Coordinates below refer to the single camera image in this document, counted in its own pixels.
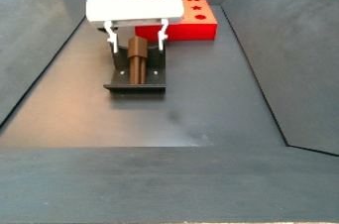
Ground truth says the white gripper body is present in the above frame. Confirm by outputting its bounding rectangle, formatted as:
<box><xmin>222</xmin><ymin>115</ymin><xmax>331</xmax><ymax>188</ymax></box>
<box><xmin>86</xmin><ymin>0</ymin><xmax>184</xmax><ymax>28</ymax></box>

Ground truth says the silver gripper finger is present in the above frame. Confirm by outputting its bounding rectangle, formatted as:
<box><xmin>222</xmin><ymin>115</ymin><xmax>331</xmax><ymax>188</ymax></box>
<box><xmin>103</xmin><ymin>21</ymin><xmax>118</xmax><ymax>54</ymax></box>
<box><xmin>158</xmin><ymin>19</ymin><xmax>170</xmax><ymax>52</ymax></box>

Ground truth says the brown three prong object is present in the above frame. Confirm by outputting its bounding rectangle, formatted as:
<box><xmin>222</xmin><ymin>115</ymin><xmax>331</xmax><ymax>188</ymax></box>
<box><xmin>127</xmin><ymin>36</ymin><xmax>148</xmax><ymax>84</ymax></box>

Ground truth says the red foam shape board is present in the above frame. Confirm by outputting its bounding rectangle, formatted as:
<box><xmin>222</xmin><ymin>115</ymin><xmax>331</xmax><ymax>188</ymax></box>
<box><xmin>134</xmin><ymin>0</ymin><xmax>219</xmax><ymax>42</ymax></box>

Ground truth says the dark grey curved fixture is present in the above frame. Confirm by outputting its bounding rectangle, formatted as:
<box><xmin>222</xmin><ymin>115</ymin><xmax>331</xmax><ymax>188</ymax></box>
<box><xmin>104</xmin><ymin>36</ymin><xmax>166</xmax><ymax>93</ymax></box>

